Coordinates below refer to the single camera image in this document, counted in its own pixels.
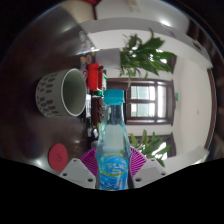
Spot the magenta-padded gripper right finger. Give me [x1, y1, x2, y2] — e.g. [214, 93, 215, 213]
[128, 146, 168, 189]

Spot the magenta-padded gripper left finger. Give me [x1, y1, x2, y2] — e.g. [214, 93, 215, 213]
[58, 147, 100, 190]

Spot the clear blue-capped water bottle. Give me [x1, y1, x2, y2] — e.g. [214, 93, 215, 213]
[95, 89, 132, 191]

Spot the flat round red coaster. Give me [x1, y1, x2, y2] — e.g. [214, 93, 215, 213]
[47, 143, 70, 173]

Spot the brown wooden glazed door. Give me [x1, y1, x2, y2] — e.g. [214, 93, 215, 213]
[107, 77, 175, 126]

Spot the green packet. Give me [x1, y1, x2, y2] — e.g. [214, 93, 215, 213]
[92, 89, 105, 98]

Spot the grey patterned mug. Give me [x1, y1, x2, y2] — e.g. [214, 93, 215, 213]
[35, 68, 89, 118]

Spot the red box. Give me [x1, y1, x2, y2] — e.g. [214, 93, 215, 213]
[86, 62, 105, 93]

